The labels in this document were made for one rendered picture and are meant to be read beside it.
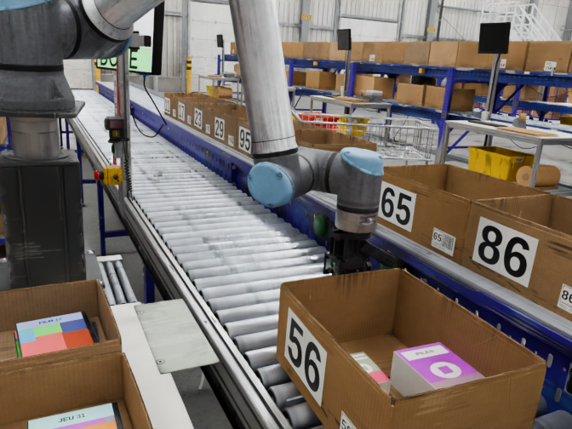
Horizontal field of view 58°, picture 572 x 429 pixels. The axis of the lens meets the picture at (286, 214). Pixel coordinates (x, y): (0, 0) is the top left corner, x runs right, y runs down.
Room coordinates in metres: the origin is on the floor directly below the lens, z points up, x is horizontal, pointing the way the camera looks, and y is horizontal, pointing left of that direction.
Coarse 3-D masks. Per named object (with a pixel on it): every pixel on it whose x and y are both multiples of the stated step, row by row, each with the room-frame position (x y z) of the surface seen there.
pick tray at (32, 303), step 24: (24, 288) 0.98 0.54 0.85; (48, 288) 1.00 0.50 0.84; (72, 288) 1.02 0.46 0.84; (96, 288) 1.05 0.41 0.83; (0, 312) 0.96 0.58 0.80; (24, 312) 0.98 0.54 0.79; (48, 312) 1.00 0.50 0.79; (72, 312) 1.02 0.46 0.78; (96, 312) 1.05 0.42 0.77; (0, 336) 0.94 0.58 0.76; (120, 336) 0.81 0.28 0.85; (0, 360) 0.85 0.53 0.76; (24, 360) 0.73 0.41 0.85; (48, 360) 0.75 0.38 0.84
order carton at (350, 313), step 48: (288, 288) 0.94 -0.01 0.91; (336, 288) 0.99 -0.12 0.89; (384, 288) 1.04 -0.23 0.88; (432, 288) 0.96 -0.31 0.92; (336, 336) 0.99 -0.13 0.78; (384, 336) 1.04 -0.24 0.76; (432, 336) 0.93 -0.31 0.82; (480, 336) 0.83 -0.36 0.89; (336, 384) 0.71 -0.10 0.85; (480, 384) 0.64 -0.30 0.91; (528, 384) 0.69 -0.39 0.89
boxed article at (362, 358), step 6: (354, 354) 0.88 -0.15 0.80; (360, 354) 0.89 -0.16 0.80; (360, 360) 0.86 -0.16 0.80; (366, 360) 0.87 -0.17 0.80; (366, 366) 0.85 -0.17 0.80; (372, 366) 0.85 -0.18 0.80; (372, 372) 0.83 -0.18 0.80; (378, 372) 0.83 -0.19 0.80; (378, 378) 0.81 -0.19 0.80; (384, 378) 0.81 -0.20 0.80; (384, 384) 0.80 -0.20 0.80; (390, 384) 0.80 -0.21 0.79
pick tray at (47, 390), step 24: (72, 360) 0.73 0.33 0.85; (96, 360) 0.75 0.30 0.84; (120, 360) 0.77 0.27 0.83; (0, 384) 0.68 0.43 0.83; (24, 384) 0.70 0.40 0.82; (48, 384) 0.71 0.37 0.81; (72, 384) 0.73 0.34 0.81; (96, 384) 0.75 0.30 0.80; (120, 384) 0.77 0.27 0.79; (0, 408) 0.68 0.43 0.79; (24, 408) 0.70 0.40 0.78; (48, 408) 0.71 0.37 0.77; (72, 408) 0.73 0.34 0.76; (120, 408) 0.74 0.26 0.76; (144, 408) 0.63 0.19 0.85
